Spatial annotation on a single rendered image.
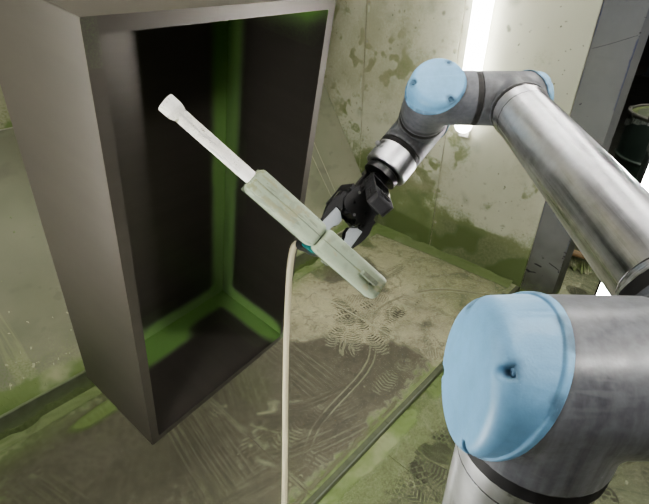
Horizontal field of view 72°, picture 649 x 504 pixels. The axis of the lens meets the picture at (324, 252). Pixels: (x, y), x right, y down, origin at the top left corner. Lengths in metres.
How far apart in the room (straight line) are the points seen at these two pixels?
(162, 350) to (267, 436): 0.59
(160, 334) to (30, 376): 0.68
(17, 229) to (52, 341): 0.51
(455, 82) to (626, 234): 0.41
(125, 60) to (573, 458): 1.16
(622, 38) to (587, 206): 1.99
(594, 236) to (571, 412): 0.24
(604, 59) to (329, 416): 2.01
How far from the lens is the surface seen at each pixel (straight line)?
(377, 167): 0.87
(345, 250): 0.79
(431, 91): 0.79
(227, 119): 1.51
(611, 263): 0.50
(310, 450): 1.98
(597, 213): 0.53
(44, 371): 2.32
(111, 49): 1.23
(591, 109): 2.56
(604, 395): 0.33
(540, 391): 0.32
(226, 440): 2.05
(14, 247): 2.33
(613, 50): 2.52
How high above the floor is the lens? 1.68
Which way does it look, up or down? 32 degrees down
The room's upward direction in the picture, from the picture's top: straight up
